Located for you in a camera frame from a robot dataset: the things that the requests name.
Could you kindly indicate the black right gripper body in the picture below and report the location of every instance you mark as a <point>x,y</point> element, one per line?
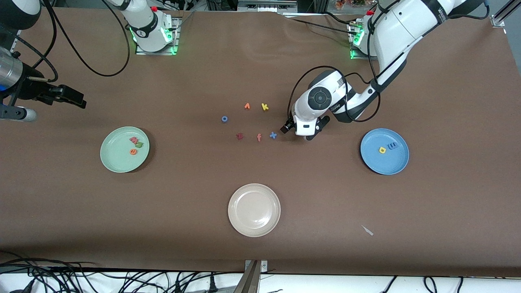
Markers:
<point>31,88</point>

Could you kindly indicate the blue foam letter m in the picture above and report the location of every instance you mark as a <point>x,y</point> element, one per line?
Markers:
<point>393,145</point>

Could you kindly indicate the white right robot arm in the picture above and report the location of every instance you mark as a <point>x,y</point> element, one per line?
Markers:
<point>148,30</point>

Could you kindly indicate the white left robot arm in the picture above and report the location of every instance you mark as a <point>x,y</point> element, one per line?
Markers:
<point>407,24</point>

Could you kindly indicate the brown table cover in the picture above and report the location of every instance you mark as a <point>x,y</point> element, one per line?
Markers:
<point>260,171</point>

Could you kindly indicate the green plate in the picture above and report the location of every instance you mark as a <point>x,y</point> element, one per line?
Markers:
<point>118,160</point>

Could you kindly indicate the beige plate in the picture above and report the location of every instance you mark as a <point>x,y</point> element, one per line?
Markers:
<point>254,211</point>

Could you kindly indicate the blue plate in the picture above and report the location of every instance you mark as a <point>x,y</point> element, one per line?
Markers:
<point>384,162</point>

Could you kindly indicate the grey device behind table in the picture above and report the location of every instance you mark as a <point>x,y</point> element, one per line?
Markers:
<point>264,6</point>

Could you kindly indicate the small grey paper scrap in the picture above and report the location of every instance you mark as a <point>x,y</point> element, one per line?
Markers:
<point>367,230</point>

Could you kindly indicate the aluminium corner profile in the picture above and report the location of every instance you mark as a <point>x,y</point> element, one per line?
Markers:
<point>500,18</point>

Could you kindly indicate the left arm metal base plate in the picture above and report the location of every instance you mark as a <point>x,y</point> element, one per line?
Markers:
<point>353,53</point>

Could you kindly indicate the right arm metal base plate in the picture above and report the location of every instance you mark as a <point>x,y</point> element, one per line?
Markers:
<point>176,36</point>

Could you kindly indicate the grey metal beam with bracket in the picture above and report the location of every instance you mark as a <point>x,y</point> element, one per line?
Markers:
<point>249,280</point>

